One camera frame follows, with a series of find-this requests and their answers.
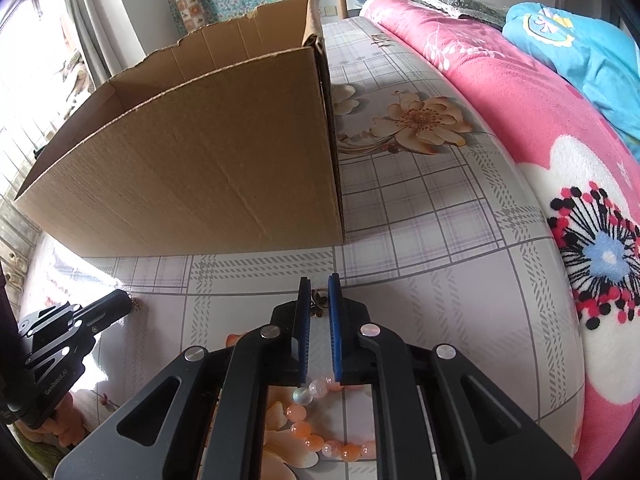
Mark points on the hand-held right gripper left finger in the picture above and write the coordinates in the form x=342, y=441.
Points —
x=304, y=335

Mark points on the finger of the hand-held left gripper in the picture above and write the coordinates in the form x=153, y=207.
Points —
x=107, y=310

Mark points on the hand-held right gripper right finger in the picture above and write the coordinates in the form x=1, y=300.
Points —
x=335, y=335

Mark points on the dark bronze earring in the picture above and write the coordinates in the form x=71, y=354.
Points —
x=318, y=305

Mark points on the brown cardboard box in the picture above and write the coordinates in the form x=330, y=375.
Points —
x=200, y=185

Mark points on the person's left hand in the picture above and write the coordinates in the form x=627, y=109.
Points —
x=60, y=427

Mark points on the plaid floral bed sheet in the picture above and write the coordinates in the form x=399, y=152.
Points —
x=425, y=210

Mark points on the grey curtain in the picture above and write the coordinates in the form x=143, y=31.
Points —
x=85, y=25

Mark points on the pink flower blanket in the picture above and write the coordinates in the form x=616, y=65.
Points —
x=500, y=85

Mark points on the dark green pillow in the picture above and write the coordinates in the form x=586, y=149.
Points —
x=450, y=2

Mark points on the blue cartoon blanket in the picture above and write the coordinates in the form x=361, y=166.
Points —
x=590, y=60

